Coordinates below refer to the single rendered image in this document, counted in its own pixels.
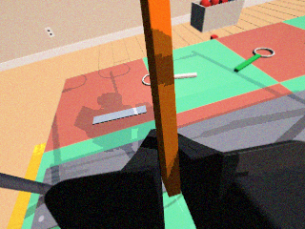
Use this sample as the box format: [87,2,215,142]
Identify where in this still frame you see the orange bar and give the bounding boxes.
[140,0,181,198]

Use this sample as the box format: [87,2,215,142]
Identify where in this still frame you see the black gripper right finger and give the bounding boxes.
[177,133,305,229]

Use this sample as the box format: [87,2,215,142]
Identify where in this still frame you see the grey flat bar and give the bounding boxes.
[93,106,147,124]

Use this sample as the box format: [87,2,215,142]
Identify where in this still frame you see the white loop with straight handle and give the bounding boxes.
[142,73,197,85]

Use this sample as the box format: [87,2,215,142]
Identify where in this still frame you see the white ring with green handle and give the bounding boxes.
[234,48,275,72]

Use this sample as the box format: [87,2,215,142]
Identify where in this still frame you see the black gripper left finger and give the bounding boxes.
[44,129,165,229]

